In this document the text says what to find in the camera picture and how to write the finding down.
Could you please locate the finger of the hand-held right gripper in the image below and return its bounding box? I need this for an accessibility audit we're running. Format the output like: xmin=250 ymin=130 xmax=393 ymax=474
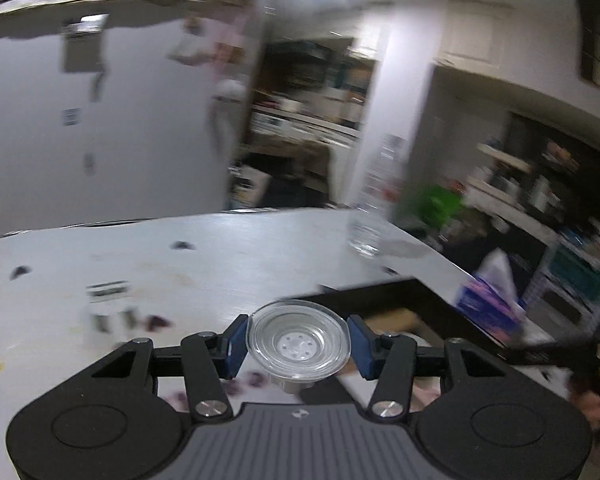
xmin=505 ymin=336 xmax=600 ymax=397

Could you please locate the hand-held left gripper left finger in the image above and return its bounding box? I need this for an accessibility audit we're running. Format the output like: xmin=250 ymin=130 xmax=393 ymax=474
xmin=90 ymin=313 xmax=250 ymax=422

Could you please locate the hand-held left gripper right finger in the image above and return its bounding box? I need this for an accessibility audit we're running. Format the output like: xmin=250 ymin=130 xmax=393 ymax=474
xmin=346 ymin=313 xmax=520 ymax=420

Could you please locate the clear suction cup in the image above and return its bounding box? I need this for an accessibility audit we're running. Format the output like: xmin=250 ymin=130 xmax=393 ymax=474
xmin=247 ymin=299 xmax=352 ymax=395

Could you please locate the black box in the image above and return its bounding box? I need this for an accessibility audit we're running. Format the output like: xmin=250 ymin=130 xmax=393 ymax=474
xmin=280 ymin=276 xmax=528 ymax=406

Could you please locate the wooden block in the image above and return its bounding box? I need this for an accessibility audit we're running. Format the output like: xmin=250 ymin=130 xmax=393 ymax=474
xmin=364 ymin=308 xmax=434 ymax=342

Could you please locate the white perforated metal rack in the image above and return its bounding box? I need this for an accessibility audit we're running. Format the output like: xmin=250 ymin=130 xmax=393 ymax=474
xmin=526 ymin=239 xmax=600 ymax=343

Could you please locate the green licence plate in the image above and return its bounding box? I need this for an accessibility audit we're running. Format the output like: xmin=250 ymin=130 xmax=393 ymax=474
xmin=549 ymin=246 xmax=600 ymax=302

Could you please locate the purple floral tissue pack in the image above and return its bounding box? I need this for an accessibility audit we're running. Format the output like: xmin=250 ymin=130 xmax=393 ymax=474
xmin=454 ymin=249 xmax=529 ymax=342

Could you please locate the small white black object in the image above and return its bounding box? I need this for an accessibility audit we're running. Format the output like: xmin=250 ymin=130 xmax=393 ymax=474
xmin=84 ymin=281 xmax=137 ymax=334

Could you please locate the clear plastic water bottle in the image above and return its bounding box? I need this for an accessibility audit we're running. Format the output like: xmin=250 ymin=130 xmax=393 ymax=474
xmin=347 ymin=134 xmax=407 ymax=259

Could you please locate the green bag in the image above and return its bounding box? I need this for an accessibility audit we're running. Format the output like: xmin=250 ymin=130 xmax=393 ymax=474
xmin=399 ymin=184 xmax=467 ymax=235

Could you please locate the white printed tote bag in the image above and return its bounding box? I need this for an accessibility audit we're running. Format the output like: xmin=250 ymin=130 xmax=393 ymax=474
xmin=229 ymin=164 xmax=272 ymax=209

